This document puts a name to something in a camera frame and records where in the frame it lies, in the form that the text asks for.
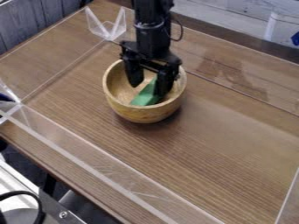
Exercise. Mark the brown wooden bowl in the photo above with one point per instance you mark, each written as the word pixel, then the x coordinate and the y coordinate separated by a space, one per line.
pixel 120 94

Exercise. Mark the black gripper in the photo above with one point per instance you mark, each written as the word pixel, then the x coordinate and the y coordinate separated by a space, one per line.
pixel 149 53

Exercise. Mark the green rectangular block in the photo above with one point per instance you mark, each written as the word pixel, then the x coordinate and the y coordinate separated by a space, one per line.
pixel 145 97

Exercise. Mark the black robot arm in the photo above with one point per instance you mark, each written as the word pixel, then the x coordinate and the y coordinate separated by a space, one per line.
pixel 150 13

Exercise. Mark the clear acrylic front barrier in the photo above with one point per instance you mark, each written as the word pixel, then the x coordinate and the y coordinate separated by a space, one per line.
pixel 130 196

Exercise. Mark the clear acrylic corner bracket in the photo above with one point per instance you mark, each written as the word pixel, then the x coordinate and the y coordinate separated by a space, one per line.
pixel 106 30

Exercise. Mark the grey metal bracket with screw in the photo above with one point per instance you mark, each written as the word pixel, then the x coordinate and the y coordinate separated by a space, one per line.
pixel 56 213

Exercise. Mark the white container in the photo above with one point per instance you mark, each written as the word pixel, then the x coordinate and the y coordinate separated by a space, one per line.
pixel 281 29

